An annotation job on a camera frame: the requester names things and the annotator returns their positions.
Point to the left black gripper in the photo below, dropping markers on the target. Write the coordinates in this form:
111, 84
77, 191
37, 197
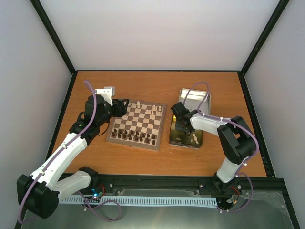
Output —
120, 110

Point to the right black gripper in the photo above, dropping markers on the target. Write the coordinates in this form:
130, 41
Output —
178, 127

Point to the white chess king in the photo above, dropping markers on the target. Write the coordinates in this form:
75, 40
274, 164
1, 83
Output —
138, 104

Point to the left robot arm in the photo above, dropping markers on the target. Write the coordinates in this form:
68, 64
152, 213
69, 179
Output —
42, 191

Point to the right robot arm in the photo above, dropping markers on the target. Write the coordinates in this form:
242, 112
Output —
237, 140

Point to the wooden chess board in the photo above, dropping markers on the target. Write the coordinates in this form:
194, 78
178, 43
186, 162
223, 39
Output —
137, 120

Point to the green lit circuit board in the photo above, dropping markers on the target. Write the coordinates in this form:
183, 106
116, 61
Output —
98, 192

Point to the gold tin box base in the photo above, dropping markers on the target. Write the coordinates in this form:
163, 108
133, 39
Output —
178, 138

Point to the silver tin lid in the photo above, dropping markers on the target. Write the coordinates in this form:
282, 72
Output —
194, 100

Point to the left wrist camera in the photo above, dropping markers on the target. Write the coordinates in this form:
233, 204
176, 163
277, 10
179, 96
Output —
107, 93

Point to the light blue cable duct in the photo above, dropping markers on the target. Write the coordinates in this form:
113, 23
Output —
138, 201

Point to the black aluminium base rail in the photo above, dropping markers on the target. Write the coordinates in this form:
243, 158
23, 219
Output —
204, 185

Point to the black frame post left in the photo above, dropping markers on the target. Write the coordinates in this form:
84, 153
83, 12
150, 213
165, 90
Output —
53, 34

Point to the black frame post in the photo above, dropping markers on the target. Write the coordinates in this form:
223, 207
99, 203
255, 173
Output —
275, 16
53, 34

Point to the black frame post right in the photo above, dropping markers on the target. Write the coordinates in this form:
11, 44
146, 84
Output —
275, 16

